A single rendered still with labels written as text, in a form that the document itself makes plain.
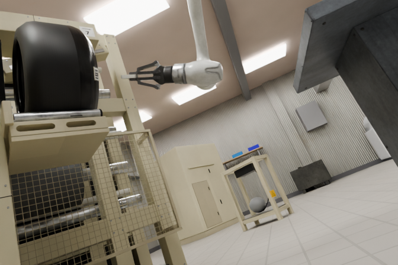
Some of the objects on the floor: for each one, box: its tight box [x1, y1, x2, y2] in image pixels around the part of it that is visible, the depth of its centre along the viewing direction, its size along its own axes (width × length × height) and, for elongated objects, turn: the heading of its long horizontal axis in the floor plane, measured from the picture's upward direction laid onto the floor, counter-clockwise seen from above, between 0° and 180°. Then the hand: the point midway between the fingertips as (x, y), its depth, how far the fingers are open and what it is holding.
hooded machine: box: [363, 117, 393, 161], centre depth 769 cm, size 75×62×134 cm
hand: (129, 76), depth 125 cm, fingers closed
